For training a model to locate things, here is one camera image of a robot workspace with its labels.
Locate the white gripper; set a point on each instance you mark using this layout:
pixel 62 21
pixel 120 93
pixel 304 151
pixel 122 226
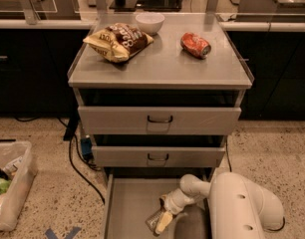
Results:
pixel 175 200

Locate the clear plastic water bottle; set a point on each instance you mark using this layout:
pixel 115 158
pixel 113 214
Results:
pixel 153 220

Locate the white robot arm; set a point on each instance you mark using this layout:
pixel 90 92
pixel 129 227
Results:
pixel 238 207

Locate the bottom drawer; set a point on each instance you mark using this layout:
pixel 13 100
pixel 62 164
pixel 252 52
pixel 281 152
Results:
pixel 131 201

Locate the drawer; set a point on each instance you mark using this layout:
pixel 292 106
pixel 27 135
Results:
pixel 131 201
pixel 148 156
pixel 158 120

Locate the middle drawer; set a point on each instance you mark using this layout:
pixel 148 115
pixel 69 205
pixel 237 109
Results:
pixel 148 156

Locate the top drawer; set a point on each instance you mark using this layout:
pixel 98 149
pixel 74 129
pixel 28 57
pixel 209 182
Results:
pixel 158 120

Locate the grey metal drawer cabinet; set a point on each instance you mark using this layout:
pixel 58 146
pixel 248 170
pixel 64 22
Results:
pixel 164 75

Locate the blue power box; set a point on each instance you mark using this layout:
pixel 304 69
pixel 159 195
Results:
pixel 86 148

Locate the clear plastic bin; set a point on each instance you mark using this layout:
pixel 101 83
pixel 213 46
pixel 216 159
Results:
pixel 17 161

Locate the crushed red soda can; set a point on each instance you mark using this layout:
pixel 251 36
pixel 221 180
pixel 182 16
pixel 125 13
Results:
pixel 195 45

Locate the green bag in bin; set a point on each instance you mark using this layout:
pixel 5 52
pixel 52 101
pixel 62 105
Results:
pixel 0 188

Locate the yellow brown chip bag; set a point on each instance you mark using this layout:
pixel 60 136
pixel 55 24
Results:
pixel 119 42

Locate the white bowl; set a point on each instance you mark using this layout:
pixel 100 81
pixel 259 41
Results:
pixel 150 22

